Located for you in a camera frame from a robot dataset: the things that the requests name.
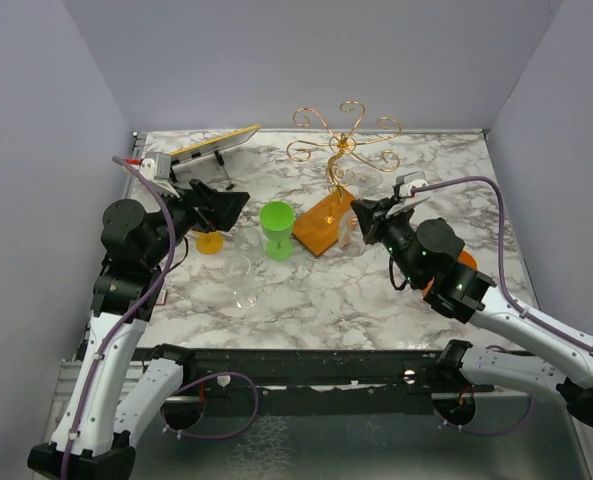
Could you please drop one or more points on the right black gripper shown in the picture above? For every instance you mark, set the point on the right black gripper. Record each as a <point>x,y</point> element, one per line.
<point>372,219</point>

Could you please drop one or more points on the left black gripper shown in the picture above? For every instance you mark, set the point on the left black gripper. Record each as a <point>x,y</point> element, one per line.
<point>220,208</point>

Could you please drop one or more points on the clear wine glass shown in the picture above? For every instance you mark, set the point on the clear wine glass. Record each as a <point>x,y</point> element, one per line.
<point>248,242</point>
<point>363,181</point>
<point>240,277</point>

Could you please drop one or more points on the green plastic wine glass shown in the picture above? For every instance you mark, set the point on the green plastic wine glass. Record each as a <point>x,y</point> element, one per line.
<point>277,220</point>

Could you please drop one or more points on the orange plastic wine glass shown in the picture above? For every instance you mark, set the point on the orange plastic wine glass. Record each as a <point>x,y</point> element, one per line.
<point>466,258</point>

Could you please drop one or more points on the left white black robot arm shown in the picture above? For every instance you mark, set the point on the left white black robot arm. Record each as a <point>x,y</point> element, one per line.
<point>101,427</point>

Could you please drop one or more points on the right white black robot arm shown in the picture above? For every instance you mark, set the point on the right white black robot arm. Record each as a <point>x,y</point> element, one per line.
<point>560,359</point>

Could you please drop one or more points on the yellow-orange plastic wine glass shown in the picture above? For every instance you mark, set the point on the yellow-orange plastic wine glass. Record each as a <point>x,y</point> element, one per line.
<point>208,243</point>

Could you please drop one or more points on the yellow framed whiteboard stand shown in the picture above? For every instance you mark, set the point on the yellow framed whiteboard stand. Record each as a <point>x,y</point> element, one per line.
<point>211,147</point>

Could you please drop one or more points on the small red white card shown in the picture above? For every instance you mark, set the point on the small red white card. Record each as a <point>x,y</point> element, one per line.
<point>161,298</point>

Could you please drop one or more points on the gold wire wine glass rack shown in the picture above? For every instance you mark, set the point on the gold wire wine glass rack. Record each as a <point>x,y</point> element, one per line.
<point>317,230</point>

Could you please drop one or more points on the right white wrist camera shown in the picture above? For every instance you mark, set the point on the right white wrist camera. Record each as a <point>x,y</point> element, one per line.
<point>405,196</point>

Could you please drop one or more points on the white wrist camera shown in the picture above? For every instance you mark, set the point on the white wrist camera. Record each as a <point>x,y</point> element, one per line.
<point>405,196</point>
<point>156,168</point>

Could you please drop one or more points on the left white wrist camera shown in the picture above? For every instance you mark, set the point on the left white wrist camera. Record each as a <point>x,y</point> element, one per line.
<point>156,168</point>

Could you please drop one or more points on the black metal base rail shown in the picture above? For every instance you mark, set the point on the black metal base rail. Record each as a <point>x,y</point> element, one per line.
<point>308,382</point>

